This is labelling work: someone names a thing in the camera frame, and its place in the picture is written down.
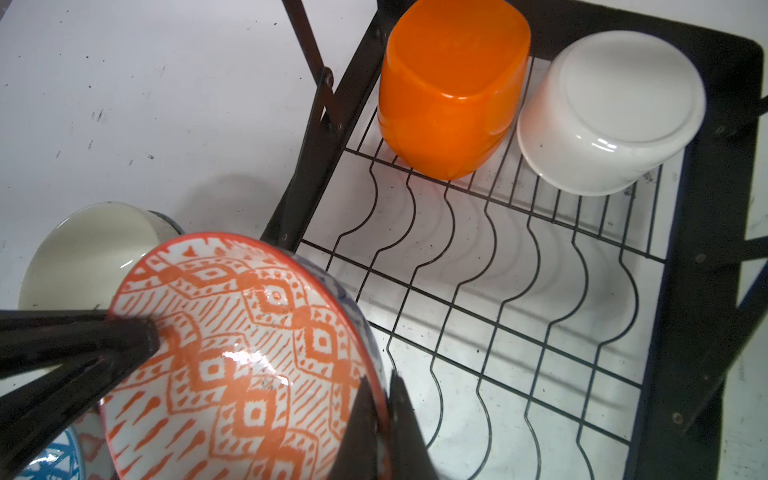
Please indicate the red patterned bowl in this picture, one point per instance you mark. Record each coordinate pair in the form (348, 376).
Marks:
(261, 356)

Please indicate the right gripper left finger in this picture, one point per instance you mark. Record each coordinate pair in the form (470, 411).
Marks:
(83, 356)

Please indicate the white ceramic bowl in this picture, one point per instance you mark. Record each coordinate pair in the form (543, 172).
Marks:
(611, 107)

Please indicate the black wire dish rack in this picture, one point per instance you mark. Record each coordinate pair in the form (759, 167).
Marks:
(548, 335)

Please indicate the orange plastic bowl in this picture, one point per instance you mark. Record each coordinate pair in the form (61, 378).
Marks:
(451, 81)

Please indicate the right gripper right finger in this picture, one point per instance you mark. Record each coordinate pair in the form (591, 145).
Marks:
(383, 440)

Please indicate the blue patterned bowl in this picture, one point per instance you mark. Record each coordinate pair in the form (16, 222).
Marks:
(61, 460)

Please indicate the cream ceramic bowl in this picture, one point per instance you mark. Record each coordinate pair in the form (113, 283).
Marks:
(83, 261)

